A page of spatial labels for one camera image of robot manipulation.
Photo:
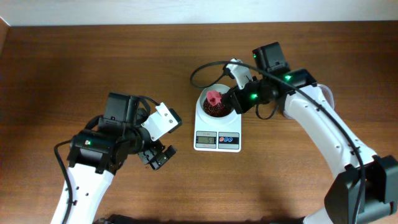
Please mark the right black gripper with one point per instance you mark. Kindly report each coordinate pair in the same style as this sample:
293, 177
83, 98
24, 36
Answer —
240, 106

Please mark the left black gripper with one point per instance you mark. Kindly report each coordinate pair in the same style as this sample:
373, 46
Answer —
156, 162

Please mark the pink plastic scoop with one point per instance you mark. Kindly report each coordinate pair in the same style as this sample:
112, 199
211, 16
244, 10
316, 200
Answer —
213, 97

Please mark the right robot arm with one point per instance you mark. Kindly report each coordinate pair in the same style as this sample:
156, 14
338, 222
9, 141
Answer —
365, 185

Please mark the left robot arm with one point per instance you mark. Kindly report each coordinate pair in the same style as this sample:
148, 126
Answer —
100, 149

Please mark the white digital kitchen scale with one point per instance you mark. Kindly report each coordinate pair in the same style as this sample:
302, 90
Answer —
217, 138

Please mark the red beans in bowl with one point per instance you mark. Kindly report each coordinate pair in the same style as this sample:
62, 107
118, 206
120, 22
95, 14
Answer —
218, 111

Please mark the white round bowl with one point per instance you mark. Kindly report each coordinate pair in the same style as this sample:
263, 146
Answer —
215, 121

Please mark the clear plastic bean container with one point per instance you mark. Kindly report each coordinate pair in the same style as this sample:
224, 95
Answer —
327, 93

